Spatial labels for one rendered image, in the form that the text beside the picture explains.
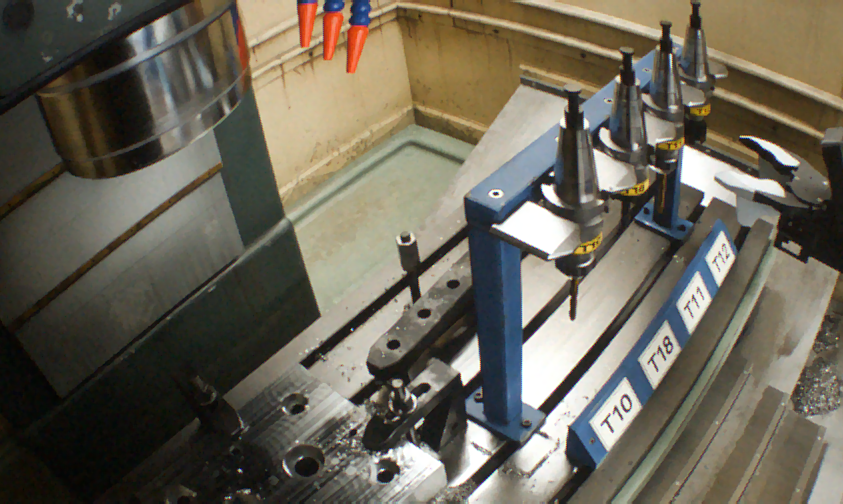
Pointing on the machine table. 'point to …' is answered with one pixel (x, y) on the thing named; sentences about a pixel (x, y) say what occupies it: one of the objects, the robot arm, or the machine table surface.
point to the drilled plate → (297, 456)
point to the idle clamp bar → (439, 316)
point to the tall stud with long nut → (407, 245)
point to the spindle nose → (149, 92)
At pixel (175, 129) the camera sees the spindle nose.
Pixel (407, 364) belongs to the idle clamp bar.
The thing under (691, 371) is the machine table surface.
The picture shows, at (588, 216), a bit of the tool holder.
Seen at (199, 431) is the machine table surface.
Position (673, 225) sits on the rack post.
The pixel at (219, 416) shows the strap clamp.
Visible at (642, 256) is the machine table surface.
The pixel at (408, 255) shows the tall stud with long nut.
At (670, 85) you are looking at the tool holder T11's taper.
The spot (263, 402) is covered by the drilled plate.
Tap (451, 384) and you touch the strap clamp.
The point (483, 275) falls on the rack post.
